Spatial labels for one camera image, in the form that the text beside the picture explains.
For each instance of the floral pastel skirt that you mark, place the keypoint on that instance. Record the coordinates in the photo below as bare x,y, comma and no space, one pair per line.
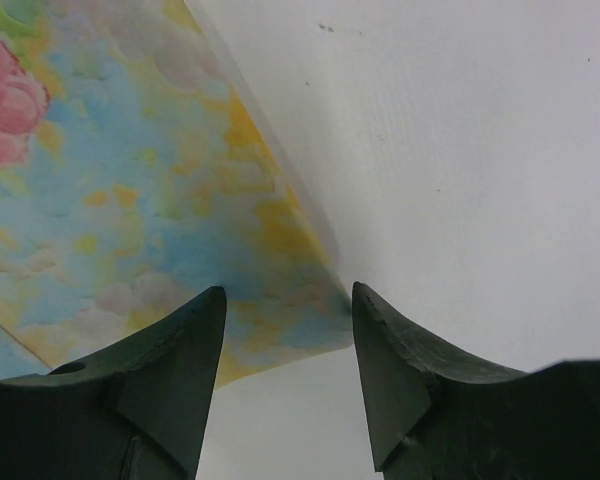
132,178

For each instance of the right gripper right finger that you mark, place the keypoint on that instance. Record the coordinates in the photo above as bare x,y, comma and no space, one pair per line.
435,411

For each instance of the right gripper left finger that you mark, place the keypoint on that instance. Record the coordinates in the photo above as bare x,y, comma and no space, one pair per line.
136,409

